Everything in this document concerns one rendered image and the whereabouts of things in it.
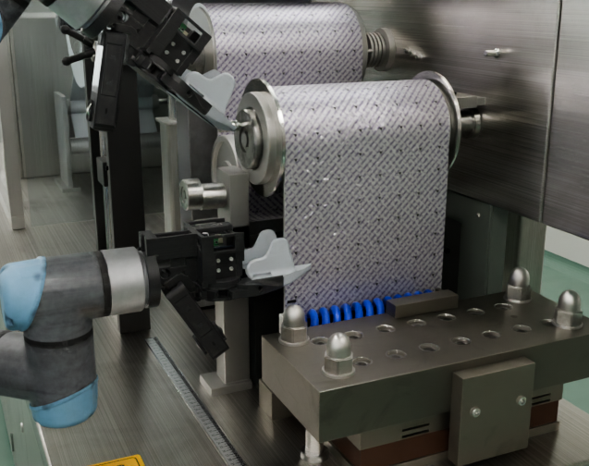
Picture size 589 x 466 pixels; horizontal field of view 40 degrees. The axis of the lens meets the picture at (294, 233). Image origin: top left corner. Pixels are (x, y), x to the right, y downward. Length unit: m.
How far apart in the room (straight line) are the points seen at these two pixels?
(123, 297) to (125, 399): 0.25
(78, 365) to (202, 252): 0.18
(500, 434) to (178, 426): 0.39
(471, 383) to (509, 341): 0.10
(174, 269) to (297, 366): 0.18
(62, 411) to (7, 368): 0.08
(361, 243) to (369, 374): 0.22
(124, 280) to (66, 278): 0.06
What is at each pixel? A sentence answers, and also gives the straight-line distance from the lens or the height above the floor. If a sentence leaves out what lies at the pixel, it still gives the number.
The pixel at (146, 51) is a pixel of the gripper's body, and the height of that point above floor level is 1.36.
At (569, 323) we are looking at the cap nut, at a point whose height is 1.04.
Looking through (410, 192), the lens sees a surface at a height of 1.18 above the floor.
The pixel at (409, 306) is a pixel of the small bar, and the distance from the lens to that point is 1.04.
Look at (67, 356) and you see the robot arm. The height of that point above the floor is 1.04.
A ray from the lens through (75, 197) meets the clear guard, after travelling 1.99.
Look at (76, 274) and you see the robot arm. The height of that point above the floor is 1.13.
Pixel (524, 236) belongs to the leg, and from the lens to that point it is 1.38.
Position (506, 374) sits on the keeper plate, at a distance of 0.95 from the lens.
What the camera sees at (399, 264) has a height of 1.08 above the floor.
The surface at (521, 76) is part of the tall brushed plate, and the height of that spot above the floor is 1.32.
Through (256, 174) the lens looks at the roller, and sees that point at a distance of 1.01.
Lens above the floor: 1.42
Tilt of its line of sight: 17 degrees down
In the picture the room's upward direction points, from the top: straight up
